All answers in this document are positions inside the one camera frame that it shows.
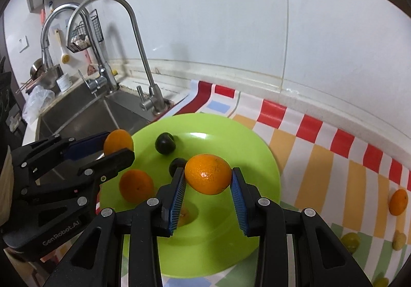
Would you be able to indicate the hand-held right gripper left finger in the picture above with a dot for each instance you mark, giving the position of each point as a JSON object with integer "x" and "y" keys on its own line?
{"x": 176, "y": 203}

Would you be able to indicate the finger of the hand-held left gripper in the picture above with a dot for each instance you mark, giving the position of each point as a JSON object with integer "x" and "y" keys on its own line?
{"x": 109, "y": 164}
{"x": 83, "y": 147}

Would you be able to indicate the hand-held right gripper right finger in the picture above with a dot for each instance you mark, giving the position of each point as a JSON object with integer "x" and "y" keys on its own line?
{"x": 239, "y": 203}

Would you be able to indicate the dark purple plum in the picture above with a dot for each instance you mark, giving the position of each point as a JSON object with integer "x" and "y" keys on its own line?
{"x": 165, "y": 143}
{"x": 176, "y": 164}

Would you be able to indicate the large orange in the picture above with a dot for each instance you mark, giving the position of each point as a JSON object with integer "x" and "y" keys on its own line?
{"x": 208, "y": 174}

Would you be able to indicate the green plate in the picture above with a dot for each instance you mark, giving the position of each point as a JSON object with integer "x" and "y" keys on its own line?
{"x": 208, "y": 242}

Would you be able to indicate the stainless steel sink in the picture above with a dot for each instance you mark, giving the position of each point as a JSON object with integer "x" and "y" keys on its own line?
{"x": 83, "y": 116}

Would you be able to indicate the clear plastic bag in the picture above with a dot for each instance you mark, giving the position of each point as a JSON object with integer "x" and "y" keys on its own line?
{"x": 37, "y": 103}

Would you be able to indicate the small white cup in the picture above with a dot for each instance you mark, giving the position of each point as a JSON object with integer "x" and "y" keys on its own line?
{"x": 65, "y": 83}

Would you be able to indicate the large chrome kitchen faucet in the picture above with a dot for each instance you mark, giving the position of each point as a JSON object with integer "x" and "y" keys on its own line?
{"x": 102, "y": 71}

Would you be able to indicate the steel bowl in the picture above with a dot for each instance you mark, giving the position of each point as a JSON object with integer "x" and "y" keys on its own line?
{"x": 48, "y": 74}

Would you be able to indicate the striped colourful tablecloth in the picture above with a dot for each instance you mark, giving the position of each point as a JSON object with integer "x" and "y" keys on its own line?
{"x": 321, "y": 161}

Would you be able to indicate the slim gooseneck faucet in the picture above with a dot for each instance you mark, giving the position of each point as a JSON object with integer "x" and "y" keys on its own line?
{"x": 151, "y": 81}

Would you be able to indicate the white dish brush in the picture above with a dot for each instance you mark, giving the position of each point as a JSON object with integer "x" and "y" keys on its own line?
{"x": 64, "y": 55}

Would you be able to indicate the small green citrus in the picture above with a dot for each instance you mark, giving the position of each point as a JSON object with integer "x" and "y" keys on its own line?
{"x": 380, "y": 282}
{"x": 350, "y": 242}

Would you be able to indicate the small pale yellow fruit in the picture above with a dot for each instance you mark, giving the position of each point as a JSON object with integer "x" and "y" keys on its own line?
{"x": 399, "y": 239}

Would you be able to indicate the white wall socket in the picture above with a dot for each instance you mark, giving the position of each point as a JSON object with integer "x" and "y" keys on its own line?
{"x": 23, "y": 44}

